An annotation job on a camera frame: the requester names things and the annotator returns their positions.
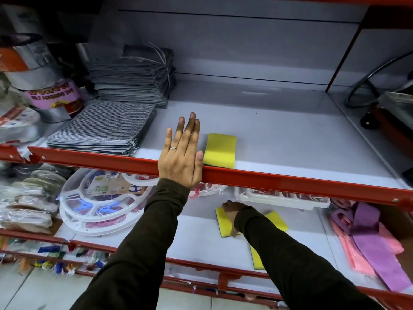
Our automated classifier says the person's right hand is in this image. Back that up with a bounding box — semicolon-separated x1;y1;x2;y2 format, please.
221;200;250;229

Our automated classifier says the person's left hand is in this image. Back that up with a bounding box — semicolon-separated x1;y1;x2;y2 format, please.
157;112;204;189

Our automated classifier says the yellow green scrub sponge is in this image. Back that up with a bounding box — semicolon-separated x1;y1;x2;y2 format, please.
264;211;289;233
215;207;242;238
203;133;237;169
250;244;266;271

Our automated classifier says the person's left forearm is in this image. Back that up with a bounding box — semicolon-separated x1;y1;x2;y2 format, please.
70;178;194;310

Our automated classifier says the person's right forearm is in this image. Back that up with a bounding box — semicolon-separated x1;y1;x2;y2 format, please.
234;206;384;310

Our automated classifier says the white round peg hanger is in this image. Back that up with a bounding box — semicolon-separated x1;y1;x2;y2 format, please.
59;168;156;237
121;172;229;198

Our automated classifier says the white rectangular peg hanger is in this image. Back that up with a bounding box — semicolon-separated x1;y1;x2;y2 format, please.
234;186;331;211

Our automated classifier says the stack of striped grey cloths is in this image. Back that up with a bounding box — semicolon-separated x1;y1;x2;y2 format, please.
46;100;158;157

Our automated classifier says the tied stack of grey cloths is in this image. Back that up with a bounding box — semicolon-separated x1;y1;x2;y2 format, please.
88;44;177;109

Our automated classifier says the cardboard product label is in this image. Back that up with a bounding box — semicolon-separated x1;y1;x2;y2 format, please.
85;172;143;196

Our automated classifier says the pink label tape roll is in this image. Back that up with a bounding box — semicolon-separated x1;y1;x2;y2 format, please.
23;79;84;124

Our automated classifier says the pink plastic strip bundle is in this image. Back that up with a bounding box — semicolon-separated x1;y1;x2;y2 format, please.
330;219;405;277

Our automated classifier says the purple plastic strip bundle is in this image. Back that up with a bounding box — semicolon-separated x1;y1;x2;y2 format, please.
330;201;413;293

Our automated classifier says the red label tape roll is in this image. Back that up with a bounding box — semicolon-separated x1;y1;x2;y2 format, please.
0;106;43;144

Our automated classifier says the pile of clear wrapped packets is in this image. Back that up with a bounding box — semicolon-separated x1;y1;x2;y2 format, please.
0;164;70;233

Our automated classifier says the silver tape roll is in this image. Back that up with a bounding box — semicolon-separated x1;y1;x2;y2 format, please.
0;33;63;91

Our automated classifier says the row of coloured small items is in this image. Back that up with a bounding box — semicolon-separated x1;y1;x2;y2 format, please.
0;237;108;276

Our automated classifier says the red and black tool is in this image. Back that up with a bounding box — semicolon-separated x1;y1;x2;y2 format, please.
359;103;413;160

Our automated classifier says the steel pan with rim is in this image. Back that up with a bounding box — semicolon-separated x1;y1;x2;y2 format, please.
345;51;413;109

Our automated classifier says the white cord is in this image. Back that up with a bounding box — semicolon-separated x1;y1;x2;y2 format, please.
121;41;172;91

